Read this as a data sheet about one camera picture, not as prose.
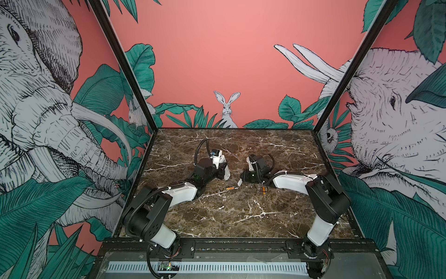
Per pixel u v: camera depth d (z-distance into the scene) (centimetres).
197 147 111
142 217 44
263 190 91
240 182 91
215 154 77
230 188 93
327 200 48
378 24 73
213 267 70
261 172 73
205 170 68
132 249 75
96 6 69
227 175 95
